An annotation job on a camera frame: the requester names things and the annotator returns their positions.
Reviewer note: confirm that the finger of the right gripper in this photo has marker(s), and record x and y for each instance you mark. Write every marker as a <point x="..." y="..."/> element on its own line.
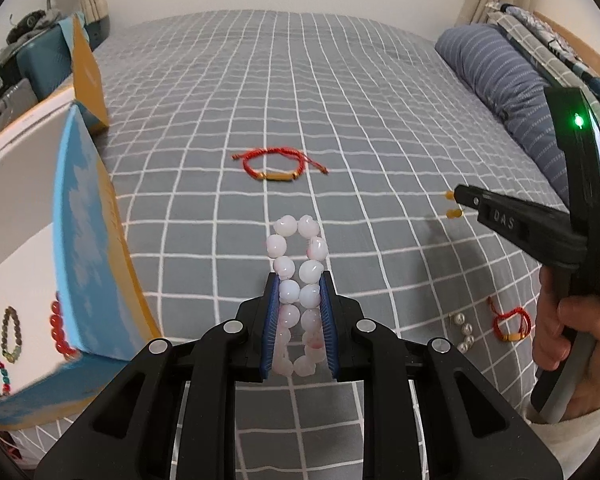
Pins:
<point x="470" y="196"/>

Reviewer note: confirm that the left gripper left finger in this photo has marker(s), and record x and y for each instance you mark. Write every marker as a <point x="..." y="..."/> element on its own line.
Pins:
<point x="170" y="412"/>

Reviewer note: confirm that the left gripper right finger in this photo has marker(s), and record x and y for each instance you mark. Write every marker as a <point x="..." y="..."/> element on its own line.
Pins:
<point x="428" y="411"/>

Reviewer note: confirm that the right hand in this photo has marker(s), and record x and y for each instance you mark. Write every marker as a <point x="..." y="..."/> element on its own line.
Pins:
<point x="550" y="348"/>

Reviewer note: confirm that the patterned folded blanket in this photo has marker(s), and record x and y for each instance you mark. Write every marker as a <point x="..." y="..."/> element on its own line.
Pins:
<point x="564" y="57"/>

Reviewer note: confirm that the grey plaid pillow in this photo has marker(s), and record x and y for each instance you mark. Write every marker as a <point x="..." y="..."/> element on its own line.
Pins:
<point x="549" y="64"/>

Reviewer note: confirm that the blue striped pillow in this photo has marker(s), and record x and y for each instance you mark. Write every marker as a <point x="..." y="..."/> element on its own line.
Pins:
<point x="512" y="89"/>

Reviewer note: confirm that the blue yellow cardboard box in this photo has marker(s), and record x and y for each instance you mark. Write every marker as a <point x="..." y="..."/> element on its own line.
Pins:
<point x="72" y="312"/>

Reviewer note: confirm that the wooden headboard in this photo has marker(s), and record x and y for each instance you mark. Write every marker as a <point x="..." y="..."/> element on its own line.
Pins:
<point x="589" y="55"/>

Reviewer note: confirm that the grey checked bed sheet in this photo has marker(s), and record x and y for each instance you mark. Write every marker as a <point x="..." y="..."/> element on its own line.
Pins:
<point x="222" y="122"/>

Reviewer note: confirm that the grey suitcase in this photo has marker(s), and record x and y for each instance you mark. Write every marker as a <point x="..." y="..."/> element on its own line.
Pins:
<point x="15" y="101"/>

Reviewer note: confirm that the teal suitcase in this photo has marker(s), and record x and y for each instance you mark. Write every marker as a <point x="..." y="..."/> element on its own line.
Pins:
<point x="45" y="61"/>

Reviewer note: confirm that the black headphones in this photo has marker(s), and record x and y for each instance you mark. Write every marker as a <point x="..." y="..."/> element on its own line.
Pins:
<point x="32" y="22"/>

